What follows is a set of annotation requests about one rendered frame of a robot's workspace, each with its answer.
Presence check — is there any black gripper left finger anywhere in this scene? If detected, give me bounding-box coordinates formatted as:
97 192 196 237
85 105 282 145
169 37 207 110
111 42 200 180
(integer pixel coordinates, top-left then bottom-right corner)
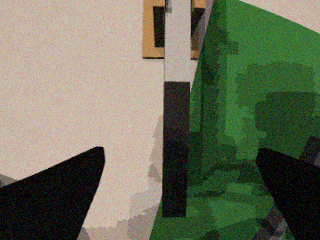
0 147 105 240

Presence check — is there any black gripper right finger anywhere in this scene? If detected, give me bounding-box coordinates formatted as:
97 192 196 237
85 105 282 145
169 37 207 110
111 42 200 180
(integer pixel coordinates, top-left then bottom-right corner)
256 148 320 240

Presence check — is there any green putting mat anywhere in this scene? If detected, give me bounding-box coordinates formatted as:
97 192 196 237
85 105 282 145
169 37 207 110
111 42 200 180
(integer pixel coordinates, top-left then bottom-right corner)
149 0 320 240

